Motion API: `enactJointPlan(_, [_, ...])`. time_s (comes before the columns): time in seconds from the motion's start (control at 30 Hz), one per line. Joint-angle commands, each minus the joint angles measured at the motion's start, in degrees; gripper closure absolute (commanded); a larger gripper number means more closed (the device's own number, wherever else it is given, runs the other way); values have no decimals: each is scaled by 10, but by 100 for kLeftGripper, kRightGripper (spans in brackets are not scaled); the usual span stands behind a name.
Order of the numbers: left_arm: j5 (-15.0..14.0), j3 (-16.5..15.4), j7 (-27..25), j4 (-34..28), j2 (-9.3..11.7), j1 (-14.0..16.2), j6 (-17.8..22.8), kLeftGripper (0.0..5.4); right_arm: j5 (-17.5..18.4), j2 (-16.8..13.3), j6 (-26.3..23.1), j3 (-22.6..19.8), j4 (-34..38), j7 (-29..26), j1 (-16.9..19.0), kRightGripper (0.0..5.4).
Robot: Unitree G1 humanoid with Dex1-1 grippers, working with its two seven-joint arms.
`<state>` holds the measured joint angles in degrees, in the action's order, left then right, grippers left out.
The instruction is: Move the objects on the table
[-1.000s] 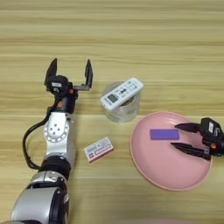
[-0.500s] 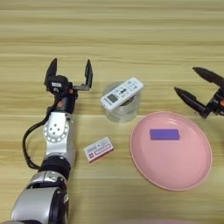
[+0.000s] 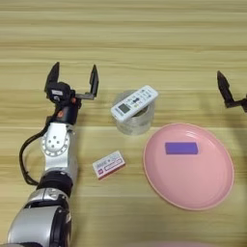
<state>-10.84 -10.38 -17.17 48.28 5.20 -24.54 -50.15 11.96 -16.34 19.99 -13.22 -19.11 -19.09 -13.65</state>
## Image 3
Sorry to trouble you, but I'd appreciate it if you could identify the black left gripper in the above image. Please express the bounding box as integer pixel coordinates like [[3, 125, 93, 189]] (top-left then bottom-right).
[[43, 62, 99, 124]]

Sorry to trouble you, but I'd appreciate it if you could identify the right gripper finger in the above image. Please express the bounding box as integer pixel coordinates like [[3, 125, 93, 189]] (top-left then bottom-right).
[[216, 70, 247, 109]]

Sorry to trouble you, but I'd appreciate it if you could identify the pink round plate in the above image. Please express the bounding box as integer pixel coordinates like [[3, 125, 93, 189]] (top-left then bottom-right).
[[143, 122, 235, 211]]

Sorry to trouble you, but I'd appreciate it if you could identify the purple rectangular block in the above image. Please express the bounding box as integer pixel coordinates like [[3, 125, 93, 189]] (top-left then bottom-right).
[[164, 141, 200, 156]]

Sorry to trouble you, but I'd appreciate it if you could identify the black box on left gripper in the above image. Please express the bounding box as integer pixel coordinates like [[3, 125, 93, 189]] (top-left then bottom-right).
[[45, 81, 72, 104]]

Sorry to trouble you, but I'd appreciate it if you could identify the clear tape roll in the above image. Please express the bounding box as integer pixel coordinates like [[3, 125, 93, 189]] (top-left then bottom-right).
[[113, 90, 156, 136]]

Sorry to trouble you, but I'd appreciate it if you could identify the small red white box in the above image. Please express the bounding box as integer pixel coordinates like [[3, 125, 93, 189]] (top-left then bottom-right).
[[92, 150, 126, 180]]

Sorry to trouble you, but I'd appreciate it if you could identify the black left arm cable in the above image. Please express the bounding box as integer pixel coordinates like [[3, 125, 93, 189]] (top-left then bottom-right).
[[18, 123, 49, 187]]

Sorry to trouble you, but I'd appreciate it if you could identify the white remote control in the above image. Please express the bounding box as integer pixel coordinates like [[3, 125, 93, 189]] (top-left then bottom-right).
[[110, 85, 159, 124]]

